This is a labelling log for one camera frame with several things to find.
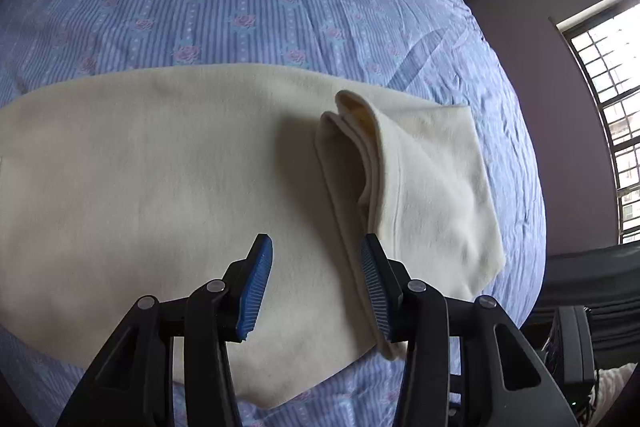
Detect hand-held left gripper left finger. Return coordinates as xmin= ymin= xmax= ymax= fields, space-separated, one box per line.
xmin=56 ymin=233 xmax=274 ymax=427

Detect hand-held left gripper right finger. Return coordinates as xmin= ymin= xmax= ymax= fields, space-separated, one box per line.
xmin=361 ymin=233 xmax=581 ymax=427

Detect cream pants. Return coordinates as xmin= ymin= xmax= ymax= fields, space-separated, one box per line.
xmin=0 ymin=63 xmax=506 ymax=409

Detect black electronic device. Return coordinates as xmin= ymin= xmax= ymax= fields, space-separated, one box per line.
xmin=542 ymin=305 xmax=597 ymax=408

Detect barred window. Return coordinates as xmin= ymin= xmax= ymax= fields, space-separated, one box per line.
xmin=549 ymin=1 xmax=640 ymax=247

